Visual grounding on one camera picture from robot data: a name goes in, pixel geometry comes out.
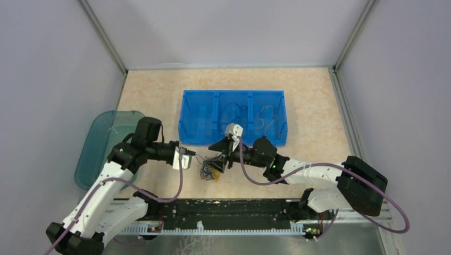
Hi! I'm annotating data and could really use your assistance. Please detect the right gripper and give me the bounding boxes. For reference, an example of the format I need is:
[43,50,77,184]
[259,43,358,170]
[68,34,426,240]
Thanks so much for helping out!
[204,135,268,173]

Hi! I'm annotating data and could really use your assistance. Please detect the coloured cable bundle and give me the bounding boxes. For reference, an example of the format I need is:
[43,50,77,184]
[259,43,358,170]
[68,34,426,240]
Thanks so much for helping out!
[195,153,221,182]

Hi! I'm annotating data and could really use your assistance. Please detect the dark blue cable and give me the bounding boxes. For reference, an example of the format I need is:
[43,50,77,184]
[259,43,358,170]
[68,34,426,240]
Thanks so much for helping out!
[220,102,249,132]

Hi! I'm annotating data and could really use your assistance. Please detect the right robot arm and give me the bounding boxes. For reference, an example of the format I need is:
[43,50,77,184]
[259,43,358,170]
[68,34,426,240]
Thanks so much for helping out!
[208,136,388,219]

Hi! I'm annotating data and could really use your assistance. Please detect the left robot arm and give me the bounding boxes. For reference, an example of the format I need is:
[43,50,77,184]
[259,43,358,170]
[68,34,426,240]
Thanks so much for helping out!
[45,117,191,254]

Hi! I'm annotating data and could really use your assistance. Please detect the blue three-compartment bin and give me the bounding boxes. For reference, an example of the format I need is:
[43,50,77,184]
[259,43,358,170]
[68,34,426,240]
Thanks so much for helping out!
[178,90,288,146]

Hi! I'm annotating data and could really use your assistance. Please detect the teal transparent plastic tray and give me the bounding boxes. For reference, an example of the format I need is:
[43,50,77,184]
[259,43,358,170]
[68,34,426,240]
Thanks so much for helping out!
[74,110,144,191]

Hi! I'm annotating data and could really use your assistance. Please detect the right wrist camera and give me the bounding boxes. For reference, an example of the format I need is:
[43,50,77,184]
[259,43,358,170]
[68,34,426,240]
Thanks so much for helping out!
[224,123,244,142]

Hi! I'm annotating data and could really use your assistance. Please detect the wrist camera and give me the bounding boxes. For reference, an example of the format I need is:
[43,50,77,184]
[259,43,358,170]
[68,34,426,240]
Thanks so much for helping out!
[172,146,196,170]
[224,123,244,142]

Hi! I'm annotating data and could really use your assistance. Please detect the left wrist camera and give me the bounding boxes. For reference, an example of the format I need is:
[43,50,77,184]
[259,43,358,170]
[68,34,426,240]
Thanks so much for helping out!
[172,146,196,170]

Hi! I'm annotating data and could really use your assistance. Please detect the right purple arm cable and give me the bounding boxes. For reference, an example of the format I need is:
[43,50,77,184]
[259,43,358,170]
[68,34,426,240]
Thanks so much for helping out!
[238,137,411,242]

